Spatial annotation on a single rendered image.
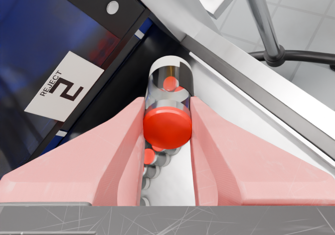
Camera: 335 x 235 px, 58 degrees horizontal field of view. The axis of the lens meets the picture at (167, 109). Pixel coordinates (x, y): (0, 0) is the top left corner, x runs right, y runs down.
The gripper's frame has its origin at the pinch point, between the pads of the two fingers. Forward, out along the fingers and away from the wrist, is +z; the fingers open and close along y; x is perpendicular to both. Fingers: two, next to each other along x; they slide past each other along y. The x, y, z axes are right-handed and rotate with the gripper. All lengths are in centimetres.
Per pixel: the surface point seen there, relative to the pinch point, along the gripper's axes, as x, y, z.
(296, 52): 41, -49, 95
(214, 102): 16.1, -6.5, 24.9
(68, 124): 24.6, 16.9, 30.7
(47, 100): 11.9, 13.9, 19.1
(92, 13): 2.7, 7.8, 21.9
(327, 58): 42, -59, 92
